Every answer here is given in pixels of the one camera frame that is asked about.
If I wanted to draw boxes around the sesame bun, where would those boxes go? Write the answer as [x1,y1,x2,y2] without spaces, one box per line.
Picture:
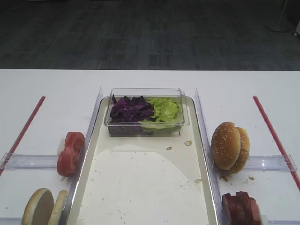
[230,127,250,173]
[211,121,240,171]

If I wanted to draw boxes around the sesame top bun front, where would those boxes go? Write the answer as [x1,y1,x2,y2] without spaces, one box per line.
[211,121,240,171]

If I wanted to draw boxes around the bottom bun slice browned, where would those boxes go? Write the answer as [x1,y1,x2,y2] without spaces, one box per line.
[21,188,54,225]

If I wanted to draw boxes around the left upper clear holder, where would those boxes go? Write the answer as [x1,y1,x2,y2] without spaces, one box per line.
[0,153,58,170]

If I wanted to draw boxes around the green lettuce leaves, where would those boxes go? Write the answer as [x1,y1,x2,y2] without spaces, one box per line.
[142,97,182,133]

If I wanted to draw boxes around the red meat patty front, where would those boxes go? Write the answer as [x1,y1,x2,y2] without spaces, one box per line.
[222,193,246,225]

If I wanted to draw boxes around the silver metal tray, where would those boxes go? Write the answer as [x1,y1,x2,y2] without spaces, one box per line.
[67,97,217,225]

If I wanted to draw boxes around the left long clear divider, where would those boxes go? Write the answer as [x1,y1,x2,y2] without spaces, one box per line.
[59,87,103,225]

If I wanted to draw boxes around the sesame top bun rear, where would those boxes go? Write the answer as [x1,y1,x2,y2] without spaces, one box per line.
[230,127,250,173]

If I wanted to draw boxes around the bun slice pale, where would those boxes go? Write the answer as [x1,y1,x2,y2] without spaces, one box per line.
[48,190,68,225]

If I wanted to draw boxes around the white block behind tomatoes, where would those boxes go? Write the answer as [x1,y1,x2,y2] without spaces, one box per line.
[57,138,65,156]

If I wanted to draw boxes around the red meat patty rear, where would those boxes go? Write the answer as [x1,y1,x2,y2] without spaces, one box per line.
[236,191,262,225]

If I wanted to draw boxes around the clear holder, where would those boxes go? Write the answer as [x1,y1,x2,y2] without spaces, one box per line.
[0,217,22,225]
[243,155,298,172]
[0,153,58,170]

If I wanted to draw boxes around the right red strip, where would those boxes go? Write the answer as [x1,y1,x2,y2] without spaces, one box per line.
[253,96,300,189]

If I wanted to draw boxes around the left red strip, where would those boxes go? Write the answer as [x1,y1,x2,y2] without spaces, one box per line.
[0,96,46,175]

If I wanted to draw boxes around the red meat patty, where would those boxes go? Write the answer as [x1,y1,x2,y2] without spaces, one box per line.
[236,191,262,225]
[222,193,246,225]

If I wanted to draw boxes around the clear plastic container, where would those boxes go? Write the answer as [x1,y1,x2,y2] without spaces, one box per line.
[104,88,189,136]

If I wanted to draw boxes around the purple cabbage shreds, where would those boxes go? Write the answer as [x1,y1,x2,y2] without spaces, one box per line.
[110,95,154,123]

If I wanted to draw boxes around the white block by patties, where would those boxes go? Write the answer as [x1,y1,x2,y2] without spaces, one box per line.
[261,214,269,225]

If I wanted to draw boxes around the red strip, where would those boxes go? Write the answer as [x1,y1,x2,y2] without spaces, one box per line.
[0,96,46,175]
[253,96,300,189]

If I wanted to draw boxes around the rear tomato slice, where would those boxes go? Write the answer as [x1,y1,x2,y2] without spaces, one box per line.
[64,132,85,155]

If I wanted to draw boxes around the left lower clear holder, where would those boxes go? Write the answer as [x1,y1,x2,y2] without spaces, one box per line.
[0,217,22,225]

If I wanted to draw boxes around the right upper clear holder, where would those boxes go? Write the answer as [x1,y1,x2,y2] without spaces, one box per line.
[243,155,298,172]

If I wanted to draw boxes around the front tomato slice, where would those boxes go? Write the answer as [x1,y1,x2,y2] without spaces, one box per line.
[57,146,79,177]

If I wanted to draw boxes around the tomato slice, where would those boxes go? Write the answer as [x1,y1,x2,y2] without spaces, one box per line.
[64,132,85,155]
[57,146,79,177]

